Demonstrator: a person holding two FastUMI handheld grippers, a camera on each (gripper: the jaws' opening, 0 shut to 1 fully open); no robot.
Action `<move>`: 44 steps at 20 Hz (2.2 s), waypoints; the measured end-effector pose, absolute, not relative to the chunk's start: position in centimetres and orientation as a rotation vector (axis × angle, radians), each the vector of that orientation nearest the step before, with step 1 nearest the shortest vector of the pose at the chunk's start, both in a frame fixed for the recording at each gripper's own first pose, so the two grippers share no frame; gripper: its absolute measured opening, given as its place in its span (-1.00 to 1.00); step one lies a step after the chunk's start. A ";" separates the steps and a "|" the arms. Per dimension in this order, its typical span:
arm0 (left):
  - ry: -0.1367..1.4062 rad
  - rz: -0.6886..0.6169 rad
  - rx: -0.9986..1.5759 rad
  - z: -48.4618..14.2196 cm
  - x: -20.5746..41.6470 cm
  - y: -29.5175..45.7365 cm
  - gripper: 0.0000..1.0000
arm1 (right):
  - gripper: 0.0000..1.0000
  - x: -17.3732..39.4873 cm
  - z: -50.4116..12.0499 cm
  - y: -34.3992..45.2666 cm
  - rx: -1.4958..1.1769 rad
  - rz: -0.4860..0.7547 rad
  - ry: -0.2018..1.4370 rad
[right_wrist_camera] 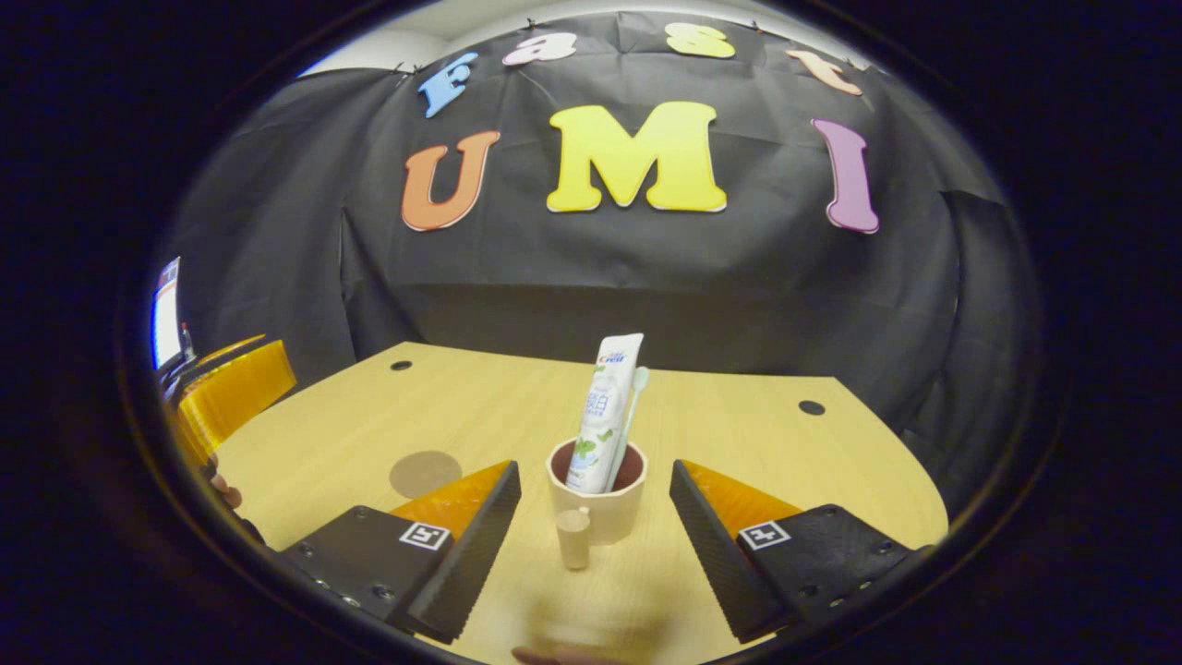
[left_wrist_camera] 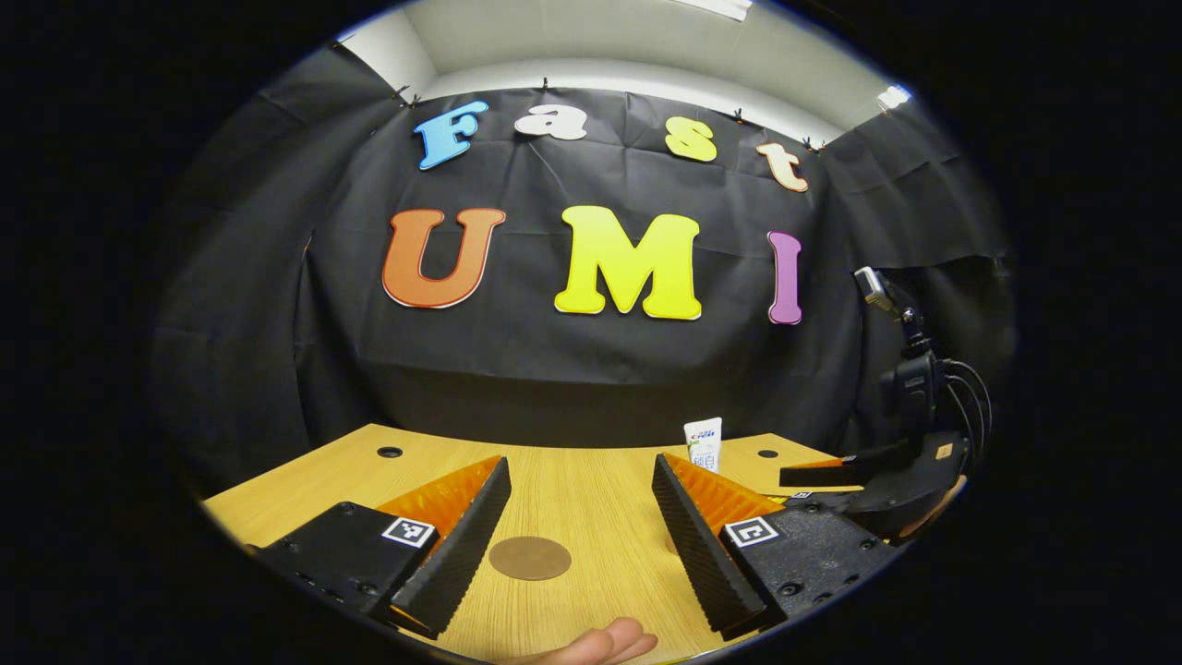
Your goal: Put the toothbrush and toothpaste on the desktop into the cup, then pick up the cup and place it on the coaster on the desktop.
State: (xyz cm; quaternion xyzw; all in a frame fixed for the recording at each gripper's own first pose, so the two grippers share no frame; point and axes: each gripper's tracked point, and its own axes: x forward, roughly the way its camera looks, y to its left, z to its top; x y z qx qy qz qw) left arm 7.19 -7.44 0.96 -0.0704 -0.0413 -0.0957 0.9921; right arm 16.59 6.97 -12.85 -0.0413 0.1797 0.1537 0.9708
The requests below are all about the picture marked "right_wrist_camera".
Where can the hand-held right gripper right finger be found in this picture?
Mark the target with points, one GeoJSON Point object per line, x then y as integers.
{"type": "Point", "coordinates": [716, 554]}

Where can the beige cup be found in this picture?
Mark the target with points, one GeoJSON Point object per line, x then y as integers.
{"type": "Point", "coordinates": [609, 517]}

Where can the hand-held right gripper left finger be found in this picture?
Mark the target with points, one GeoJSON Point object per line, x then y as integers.
{"type": "Point", "coordinates": [471, 554]}

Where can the black backdrop cloth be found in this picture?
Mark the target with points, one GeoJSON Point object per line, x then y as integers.
{"type": "Point", "coordinates": [600, 277]}

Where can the white toothpaste tube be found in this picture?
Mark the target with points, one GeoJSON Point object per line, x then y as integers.
{"type": "Point", "coordinates": [605, 406]}

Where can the computer monitor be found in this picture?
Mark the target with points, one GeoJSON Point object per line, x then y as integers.
{"type": "Point", "coordinates": [166, 319]}

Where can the pale green toothbrush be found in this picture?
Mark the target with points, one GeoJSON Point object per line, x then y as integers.
{"type": "Point", "coordinates": [638, 386]}

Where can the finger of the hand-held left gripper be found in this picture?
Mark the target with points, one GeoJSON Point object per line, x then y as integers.
{"type": "Point", "coordinates": [235, 392]}
{"type": "Point", "coordinates": [231, 348]}

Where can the wooden desktop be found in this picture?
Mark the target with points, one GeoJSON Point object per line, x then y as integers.
{"type": "Point", "coordinates": [785, 453]}

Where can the red bottle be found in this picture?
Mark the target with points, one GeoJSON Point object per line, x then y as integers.
{"type": "Point", "coordinates": [187, 344]}

